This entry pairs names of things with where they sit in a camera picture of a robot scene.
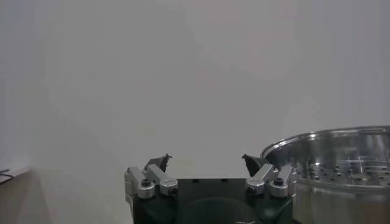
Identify thin black looped cable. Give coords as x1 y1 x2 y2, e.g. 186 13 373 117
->
0 169 15 183

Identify steel steamer basket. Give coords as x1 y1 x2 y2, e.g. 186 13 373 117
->
260 125 390 224

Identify white side table with cable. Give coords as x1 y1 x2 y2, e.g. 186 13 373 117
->
0 164 33 186

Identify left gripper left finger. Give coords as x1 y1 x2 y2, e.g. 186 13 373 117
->
124 153 179 200

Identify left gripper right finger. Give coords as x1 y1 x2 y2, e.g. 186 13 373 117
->
241 153 297 198

